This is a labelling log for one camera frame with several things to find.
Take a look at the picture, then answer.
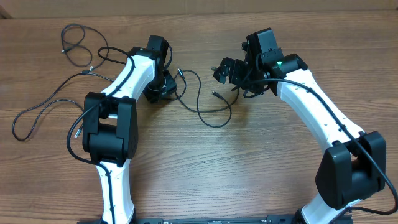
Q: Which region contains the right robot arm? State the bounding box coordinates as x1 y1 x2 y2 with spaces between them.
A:
213 28 386 223

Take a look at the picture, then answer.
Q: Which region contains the black cable bundle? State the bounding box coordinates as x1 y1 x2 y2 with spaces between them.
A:
167 67 240 129

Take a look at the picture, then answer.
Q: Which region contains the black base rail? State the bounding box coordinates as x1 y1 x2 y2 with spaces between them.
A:
77 213 354 224

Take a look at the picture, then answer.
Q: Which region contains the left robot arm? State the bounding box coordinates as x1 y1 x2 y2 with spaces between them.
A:
82 35 177 223

